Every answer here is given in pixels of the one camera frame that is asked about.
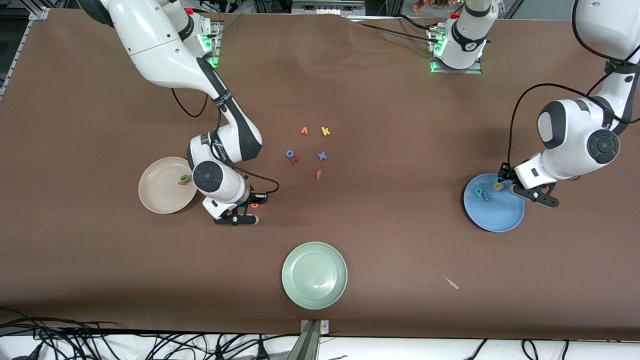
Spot tangled black cables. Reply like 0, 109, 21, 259
0, 307, 351, 360

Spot dried flowers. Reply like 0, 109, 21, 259
412, 0, 463, 14

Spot aluminium frame rail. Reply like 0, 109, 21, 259
0, 6, 51, 101

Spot grey metal frame piece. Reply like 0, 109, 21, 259
291, 0, 367, 16

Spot pale green plate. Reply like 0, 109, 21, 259
281, 241, 349, 311

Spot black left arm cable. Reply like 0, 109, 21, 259
507, 0, 640, 168

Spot black base cable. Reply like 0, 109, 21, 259
397, 13, 441, 32
350, 20, 437, 44

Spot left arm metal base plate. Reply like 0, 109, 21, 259
427, 27, 484, 75

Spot blue plate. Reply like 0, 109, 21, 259
463, 173, 526, 233

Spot beige plate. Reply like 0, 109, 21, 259
138, 156, 199, 215

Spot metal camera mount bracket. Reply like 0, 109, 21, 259
286, 319, 331, 360

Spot brown table cover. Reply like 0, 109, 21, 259
0, 7, 640, 342

